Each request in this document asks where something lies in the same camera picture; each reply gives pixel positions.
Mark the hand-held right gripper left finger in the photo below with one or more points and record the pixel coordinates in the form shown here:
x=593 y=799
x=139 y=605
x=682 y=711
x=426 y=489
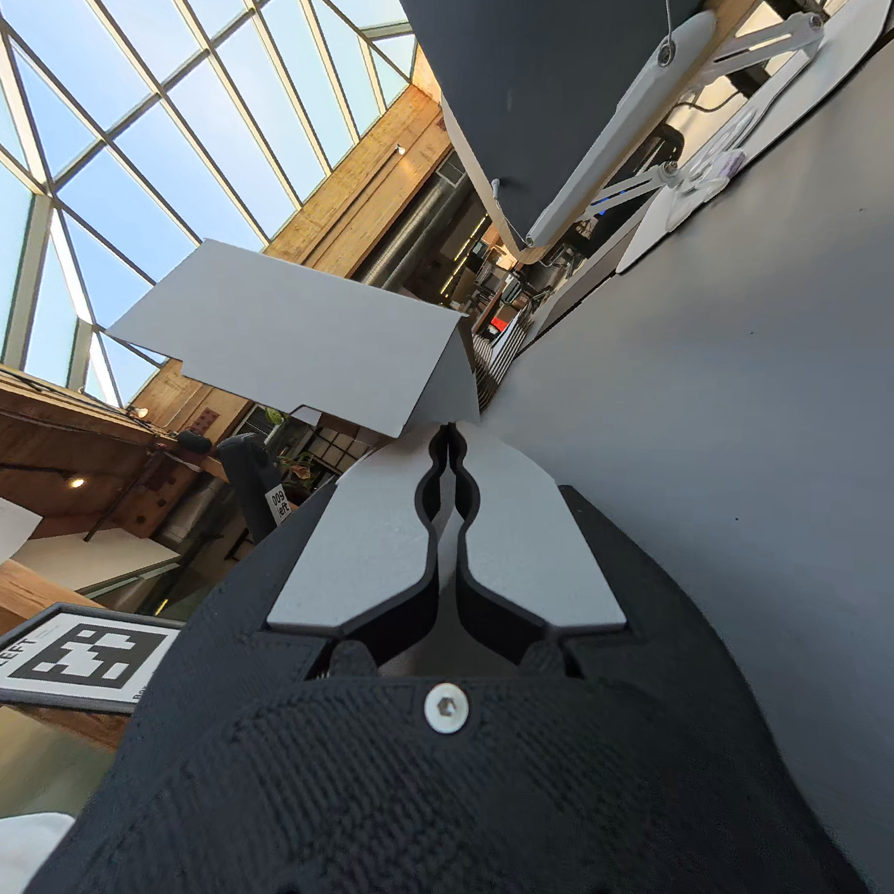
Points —
x=356 y=545

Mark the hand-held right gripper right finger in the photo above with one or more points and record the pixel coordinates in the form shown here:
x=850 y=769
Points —
x=531 y=545

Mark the white cardboard box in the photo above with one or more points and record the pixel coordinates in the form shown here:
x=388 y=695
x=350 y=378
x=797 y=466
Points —
x=293 y=328

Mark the green potted plant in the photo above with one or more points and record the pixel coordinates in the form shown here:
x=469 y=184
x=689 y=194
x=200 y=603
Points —
x=297 y=469

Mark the wooden beam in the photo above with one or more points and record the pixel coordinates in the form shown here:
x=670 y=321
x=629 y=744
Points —
x=363 y=188

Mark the rounded wooden ceiling board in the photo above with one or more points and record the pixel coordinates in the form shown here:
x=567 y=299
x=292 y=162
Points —
x=482 y=188

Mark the white pendant lamp bar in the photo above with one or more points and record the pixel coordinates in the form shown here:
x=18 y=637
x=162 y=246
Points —
x=614 y=126

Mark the glass skylight window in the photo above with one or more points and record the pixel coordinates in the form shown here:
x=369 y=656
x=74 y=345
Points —
x=140 y=140

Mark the black ceiling panel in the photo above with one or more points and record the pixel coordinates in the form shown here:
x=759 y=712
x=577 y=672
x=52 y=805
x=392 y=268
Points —
x=531 y=84

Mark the silver air duct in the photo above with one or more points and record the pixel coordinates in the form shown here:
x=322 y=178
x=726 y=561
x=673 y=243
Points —
x=401 y=237

